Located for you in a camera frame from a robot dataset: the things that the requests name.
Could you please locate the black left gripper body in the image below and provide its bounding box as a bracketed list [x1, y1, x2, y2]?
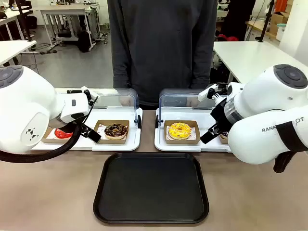
[50, 115, 84, 132]

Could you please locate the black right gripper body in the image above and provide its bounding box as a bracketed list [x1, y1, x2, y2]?
[210, 98, 233, 127]

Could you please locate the red glazed donut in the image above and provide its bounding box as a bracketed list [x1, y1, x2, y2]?
[54, 128, 74, 140]

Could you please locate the chocolate donut with nuts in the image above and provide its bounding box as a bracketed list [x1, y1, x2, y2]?
[103, 123, 128, 140]

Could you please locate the yellow glazed sprinkle donut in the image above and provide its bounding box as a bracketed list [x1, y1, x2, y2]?
[168, 122, 193, 141]

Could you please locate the black serving tray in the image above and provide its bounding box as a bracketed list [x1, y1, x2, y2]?
[92, 152, 210, 225]

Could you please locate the white display case base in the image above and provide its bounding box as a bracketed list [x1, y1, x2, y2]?
[154, 107, 233, 153]
[30, 107, 143, 152]

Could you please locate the clear display case lid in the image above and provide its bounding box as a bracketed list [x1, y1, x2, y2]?
[54, 87, 142, 129]
[155, 88, 218, 129]

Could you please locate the large white table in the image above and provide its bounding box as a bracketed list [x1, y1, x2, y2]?
[213, 40, 308, 84]

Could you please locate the red object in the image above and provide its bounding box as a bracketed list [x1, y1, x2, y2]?
[218, 33, 239, 42]

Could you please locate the small white table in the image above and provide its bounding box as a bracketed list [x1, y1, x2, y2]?
[0, 40, 37, 67]

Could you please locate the person in dark grey sweater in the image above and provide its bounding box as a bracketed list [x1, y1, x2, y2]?
[107, 0, 218, 111]

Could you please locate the person in black clothes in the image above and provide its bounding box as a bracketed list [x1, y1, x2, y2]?
[220, 0, 256, 41]

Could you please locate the black tripod stand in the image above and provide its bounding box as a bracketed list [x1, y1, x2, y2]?
[254, 0, 275, 43]

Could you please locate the brown cardboard box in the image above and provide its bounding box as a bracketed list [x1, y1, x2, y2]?
[269, 11, 291, 35]

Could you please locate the black office chair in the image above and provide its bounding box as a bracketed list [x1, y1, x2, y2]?
[17, 0, 38, 42]

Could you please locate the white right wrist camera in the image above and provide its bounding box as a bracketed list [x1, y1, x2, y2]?
[197, 82, 229, 102]

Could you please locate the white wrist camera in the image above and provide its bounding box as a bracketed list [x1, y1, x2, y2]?
[197, 82, 229, 102]
[66, 86, 100, 106]

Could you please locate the thick black sleeved cable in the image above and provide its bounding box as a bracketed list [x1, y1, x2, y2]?
[0, 122, 81, 163]

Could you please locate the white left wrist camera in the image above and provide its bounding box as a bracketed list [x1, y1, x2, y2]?
[66, 86, 100, 106]

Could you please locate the black cable strap bundle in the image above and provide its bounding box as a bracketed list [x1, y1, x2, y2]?
[273, 121, 308, 173]

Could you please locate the white metal frame desk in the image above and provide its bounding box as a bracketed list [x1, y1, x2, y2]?
[39, 6, 101, 51]

